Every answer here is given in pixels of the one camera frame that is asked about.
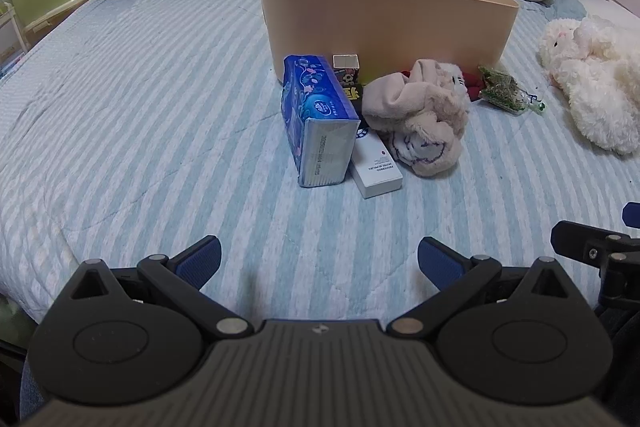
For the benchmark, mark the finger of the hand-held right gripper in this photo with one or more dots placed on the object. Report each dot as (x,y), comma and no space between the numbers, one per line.
(632,213)
(580,241)

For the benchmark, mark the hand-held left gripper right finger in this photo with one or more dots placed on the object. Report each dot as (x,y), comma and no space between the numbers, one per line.
(440,263)

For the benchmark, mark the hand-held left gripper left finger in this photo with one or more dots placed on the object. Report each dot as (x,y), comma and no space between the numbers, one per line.
(200,259)

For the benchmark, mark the white rectangular box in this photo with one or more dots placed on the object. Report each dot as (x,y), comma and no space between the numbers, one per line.
(376,167)

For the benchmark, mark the blue striped bed quilt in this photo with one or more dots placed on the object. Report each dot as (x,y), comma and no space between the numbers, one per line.
(150,132)

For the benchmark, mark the white fluffy plush toy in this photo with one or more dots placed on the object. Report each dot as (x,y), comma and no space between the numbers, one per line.
(595,77)

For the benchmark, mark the beige plush toy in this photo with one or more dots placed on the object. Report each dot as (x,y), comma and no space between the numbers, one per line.
(425,117)

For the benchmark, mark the green clear snack packet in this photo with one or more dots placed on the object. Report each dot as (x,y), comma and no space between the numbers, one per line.
(502,89)

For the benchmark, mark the red cloth piece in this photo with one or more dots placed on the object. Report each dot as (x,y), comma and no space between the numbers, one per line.
(472,86)

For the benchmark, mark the blue tissue pack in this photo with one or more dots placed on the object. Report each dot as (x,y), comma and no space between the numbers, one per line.
(312,107)

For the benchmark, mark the black printed drink carton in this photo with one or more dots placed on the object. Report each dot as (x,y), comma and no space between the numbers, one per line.
(350,79)

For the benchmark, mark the beige plastic storage bin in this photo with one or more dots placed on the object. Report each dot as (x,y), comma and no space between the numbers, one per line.
(380,17)

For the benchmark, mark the white metal rack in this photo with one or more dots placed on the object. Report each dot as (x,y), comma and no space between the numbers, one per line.
(12,29)

